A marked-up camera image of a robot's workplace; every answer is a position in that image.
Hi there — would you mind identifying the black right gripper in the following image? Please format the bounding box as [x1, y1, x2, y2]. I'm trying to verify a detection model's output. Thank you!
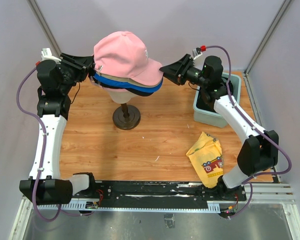
[159, 54, 208, 88]

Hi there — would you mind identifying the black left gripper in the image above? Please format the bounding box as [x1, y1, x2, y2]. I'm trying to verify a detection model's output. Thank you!
[57, 52, 96, 94]

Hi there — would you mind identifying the pink cap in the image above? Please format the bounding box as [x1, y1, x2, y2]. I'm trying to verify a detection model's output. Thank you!
[93, 31, 163, 82]

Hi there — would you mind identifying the blue cap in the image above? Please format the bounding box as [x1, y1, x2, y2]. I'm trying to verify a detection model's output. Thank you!
[92, 73, 163, 93]

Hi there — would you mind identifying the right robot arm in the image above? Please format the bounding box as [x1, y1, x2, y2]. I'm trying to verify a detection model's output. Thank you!
[159, 54, 279, 200]

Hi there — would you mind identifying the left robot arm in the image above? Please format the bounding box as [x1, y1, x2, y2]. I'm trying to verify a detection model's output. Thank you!
[19, 49, 97, 206]

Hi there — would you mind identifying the cream mannequin head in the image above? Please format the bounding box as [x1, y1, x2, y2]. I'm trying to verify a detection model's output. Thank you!
[107, 90, 138, 104]

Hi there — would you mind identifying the light teal plastic bin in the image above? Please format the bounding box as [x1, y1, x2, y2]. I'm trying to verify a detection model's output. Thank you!
[193, 73, 242, 128]

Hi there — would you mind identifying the yellow printed cloth hat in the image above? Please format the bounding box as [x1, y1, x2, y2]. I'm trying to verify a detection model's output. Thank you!
[186, 132, 224, 189]

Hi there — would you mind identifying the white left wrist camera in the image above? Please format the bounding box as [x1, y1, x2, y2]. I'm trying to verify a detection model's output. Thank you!
[35, 47, 62, 67]

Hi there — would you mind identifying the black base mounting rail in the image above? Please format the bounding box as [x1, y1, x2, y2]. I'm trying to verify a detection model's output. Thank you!
[71, 180, 247, 207]

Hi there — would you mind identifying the white cable duct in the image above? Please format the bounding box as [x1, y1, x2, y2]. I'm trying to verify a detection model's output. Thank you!
[37, 199, 221, 213]

